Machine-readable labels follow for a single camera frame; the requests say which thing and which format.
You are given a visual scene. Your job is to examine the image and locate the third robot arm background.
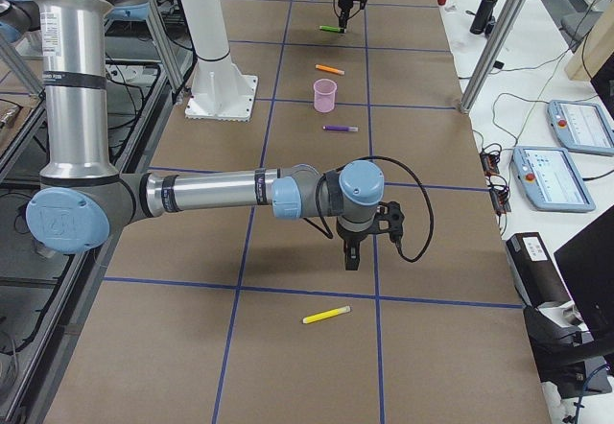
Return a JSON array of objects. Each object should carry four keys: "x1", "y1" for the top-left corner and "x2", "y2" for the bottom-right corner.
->
[{"x1": 1, "y1": 0, "x2": 42, "y2": 59}]

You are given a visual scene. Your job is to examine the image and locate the black monitor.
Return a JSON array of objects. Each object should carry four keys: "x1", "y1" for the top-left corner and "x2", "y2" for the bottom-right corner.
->
[{"x1": 555, "y1": 207, "x2": 613, "y2": 338}]

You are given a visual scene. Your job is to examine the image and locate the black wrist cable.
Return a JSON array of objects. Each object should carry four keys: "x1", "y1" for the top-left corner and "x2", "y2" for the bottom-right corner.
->
[{"x1": 306, "y1": 155, "x2": 436, "y2": 263}]

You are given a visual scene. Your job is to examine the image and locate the far teach pendant tablet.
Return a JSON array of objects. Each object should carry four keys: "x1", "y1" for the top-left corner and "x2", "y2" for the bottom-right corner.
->
[{"x1": 547, "y1": 100, "x2": 613, "y2": 156}]

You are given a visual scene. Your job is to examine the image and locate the purple marker pen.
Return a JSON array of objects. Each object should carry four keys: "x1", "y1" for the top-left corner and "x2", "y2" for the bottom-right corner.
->
[{"x1": 322, "y1": 125, "x2": 359, "y2": 132}]

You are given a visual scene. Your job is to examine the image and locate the black box with label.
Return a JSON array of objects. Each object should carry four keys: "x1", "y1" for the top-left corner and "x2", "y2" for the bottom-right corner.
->
[{"x1": 506, "y1": 232, "x2": 571, "y2": 308}]

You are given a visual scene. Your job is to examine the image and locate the yellow marker pen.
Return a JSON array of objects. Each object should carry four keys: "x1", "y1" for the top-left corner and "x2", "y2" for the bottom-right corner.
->
[{"x1": 301, "y1": 305, "x2": 351, "y2": 325}]

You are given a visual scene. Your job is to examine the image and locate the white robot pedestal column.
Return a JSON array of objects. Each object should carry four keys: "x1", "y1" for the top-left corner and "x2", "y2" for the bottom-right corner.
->
[{"x1": 181, "y1": 0, "x2": 258, "y2": 122}]

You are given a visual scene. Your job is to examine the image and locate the black water bottle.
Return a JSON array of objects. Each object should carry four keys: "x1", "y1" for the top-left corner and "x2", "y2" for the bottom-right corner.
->
[{"x1": 469, "y1": 0, "x2": 498, "y2": 37}]

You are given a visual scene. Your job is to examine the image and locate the small electronics board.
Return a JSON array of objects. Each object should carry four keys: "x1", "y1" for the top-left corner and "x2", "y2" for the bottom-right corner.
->
[{"x1": 479, "y1": 143, "x2": 510, "y2": 216}]

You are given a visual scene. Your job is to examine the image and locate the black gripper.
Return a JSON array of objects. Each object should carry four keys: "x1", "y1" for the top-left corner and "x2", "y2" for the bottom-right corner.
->
[
  {"x1": 336, "y1": 216, "x2": 373, "y2": 271},
  {"x1": 338, "y1": 0, "x2": 354, "y2": 28}
]

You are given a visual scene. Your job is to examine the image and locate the pink mesh pen holder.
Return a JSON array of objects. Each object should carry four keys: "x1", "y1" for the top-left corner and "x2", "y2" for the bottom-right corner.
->
[{"x1": 313, "y1": 78, "x2": 337, "y2": 113}]

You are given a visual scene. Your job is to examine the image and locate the near teach pendant tablet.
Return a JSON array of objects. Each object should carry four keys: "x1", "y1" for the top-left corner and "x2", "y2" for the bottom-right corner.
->
[{"x1": 511, "y1": 146, "x2": 596, "y2": 213}]

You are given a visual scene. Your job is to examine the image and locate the aluminium frame post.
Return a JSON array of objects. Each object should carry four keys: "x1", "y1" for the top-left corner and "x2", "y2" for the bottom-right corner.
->
[{"x1": 459, "y1": 0, "x2": 526, "y2": 114}]

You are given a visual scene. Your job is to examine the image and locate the teach pendant tablet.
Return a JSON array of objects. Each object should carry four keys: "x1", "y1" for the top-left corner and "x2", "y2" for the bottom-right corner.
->
[
  {"x1": 547, "y1": 100, "x2": 613, "y2": 156},
  {"x1": 511, "y1": 146, "x2": 596, "y2": 213}
]

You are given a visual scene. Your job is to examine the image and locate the green marker pen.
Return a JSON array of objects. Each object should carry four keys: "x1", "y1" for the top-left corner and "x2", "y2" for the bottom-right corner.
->
[{"x1": 319, "y1": 25, "x2": 346, "y2": 34}]

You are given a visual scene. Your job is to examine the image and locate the orange marker pen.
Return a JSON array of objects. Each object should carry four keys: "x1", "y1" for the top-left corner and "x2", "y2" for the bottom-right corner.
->
[{"x1": 315, "y1": 64, "x2": 345, "y2": 76}]

